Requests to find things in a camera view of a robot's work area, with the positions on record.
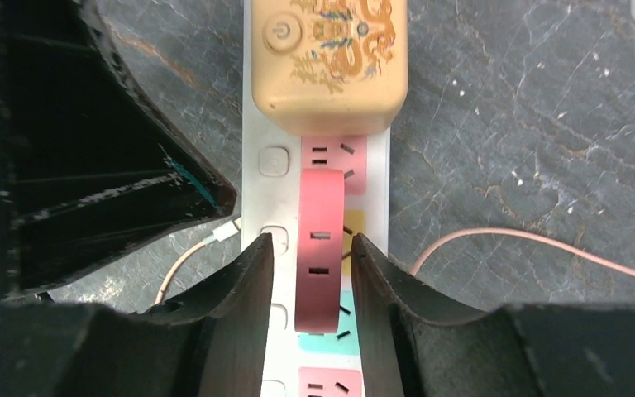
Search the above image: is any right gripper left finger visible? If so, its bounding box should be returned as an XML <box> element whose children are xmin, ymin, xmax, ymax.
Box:
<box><xmin>0</xmin><ymin>234</ymin><xmax>274</xmax><ymax>396</ymax></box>

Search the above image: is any tan cube adapter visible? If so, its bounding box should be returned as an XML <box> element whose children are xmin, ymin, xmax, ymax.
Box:
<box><xmin>246</xmin><ymin>0</ymin><xmax>408</xmax><ymax>136</ymax></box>

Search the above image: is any large white power strip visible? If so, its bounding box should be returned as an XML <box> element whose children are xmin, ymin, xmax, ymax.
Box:
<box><xmin>241</xmin><ymin>1</ymin><xmax>366</xmax><ymax>396</ymax></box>

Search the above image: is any pink plug adapter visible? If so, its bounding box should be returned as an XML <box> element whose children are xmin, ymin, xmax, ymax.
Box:
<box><xmin>294</xmin><ymin>169</ymin><xmax>345</xmax><ymax>333</ymax></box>

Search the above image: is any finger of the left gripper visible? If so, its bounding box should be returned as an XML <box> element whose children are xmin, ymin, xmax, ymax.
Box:
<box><xmin>0</xmin><ymin>1</ymin><xmax>236</xmax><ymax>300</ymax></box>

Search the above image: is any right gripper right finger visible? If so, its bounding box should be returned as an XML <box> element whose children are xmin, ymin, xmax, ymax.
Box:
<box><xmin>351</xmin><ymin>235</ymin><xmax>635</xmax><ymax>396</ymax></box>

